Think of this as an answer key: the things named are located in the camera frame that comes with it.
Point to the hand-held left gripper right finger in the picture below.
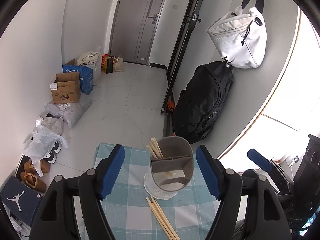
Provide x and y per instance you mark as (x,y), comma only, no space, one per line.
(210,172)

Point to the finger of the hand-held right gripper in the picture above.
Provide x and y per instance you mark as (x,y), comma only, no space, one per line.
(260,160)

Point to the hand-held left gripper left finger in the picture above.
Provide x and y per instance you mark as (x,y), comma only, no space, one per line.
(112,172)

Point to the white utensil holder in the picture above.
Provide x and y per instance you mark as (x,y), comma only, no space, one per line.
(172,165)

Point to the white shoulder bag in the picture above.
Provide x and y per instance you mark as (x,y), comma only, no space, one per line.
(240,42)

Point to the teal checked tablecloth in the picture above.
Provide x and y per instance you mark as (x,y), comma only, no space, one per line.
(132,205)

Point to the black and white sneaker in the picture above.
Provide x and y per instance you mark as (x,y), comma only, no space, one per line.
(50,158)
(57,147)

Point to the brown shoe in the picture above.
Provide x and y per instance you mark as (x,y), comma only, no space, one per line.
(33,182)
(45,166)

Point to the black backpack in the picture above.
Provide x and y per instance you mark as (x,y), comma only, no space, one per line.
(202,100)

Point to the white plastic bag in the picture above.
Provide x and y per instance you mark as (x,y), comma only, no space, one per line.
(42,142)

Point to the small grey parcel bag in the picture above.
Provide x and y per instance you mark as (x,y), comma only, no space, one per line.
(52,125)

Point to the orange and black tool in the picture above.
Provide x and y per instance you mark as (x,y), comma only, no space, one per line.
(170,105)

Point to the brown cardboard box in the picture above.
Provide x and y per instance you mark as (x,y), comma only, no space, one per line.
(66,92)

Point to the blue cardboard box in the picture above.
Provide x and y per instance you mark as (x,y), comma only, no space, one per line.
(86,80)

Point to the dark blue shoe box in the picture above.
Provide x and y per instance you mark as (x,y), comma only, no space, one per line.
(17,202)

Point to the bags by the door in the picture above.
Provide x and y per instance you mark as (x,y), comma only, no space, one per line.
(96,72)

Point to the black and yellow bag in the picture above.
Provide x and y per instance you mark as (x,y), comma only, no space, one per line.
(109,66)

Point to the clear plastic bag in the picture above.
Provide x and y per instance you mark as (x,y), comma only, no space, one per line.
(118,65)

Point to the red bag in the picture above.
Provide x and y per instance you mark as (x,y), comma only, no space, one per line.
(103,62)

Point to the beige folded cloth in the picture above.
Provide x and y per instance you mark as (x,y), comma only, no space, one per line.
(87,57)

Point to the grey door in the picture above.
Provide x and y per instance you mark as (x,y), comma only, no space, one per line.
(135,25)

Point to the wall power socket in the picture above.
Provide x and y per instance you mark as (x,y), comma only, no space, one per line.
(295,159)

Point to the black metal frame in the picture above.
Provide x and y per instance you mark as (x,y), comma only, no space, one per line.
(186,25)

